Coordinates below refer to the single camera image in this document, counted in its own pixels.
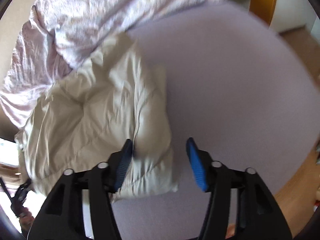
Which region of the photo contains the beige puffer jacket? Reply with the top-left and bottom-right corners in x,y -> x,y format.
16,33 -> 178,201

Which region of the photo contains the person's hand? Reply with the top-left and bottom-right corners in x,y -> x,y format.
19,210 -> 35,238

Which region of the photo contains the lilac bed sheet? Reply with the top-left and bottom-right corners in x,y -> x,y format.
112,2 -> 319,239

